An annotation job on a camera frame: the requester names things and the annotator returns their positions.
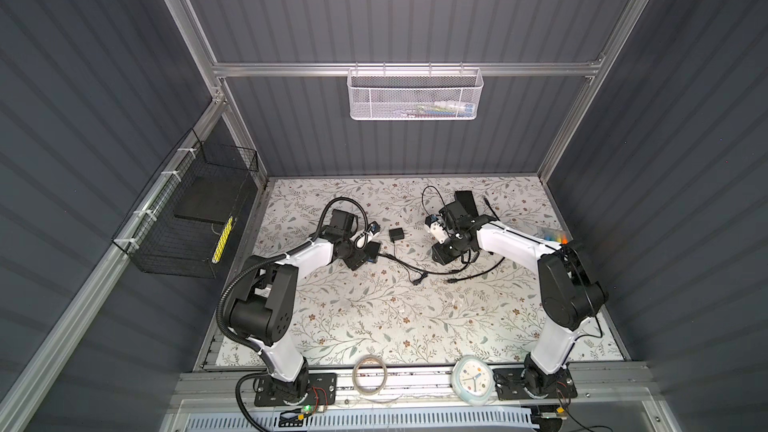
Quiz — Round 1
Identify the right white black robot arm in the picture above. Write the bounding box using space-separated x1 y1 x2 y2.
424 200 608 398

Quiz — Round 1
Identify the white round clock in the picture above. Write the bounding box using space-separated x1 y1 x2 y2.
450 355 495 406

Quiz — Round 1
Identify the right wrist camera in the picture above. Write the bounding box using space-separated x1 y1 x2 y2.
424 214 449 244

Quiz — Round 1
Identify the black power adapter left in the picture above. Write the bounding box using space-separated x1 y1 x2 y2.
389 227 405 243

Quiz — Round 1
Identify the white wire mesh basket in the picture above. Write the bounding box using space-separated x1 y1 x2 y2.
346 67 484 121

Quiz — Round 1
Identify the floral table mat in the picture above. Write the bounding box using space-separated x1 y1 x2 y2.
254 176 559 366

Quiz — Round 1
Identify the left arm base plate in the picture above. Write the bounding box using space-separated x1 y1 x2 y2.
253 372 338 407

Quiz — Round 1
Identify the black flat box in basket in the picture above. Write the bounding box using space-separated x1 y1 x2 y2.
173 177 243 225

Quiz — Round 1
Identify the clear tape roll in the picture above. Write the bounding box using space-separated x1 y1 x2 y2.
351 355 389 396

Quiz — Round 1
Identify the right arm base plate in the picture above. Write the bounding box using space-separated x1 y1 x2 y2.
492 366 578 401

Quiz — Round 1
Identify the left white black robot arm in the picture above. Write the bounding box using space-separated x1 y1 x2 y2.
215 197 379 403

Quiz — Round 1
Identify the highlighter marker pack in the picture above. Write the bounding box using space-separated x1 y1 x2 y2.
539 227 570 244

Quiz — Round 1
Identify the black wire basket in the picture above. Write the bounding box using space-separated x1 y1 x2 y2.
113 132 260 279

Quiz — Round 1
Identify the yellow black striped item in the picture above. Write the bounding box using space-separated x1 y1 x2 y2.
211 216 236 264

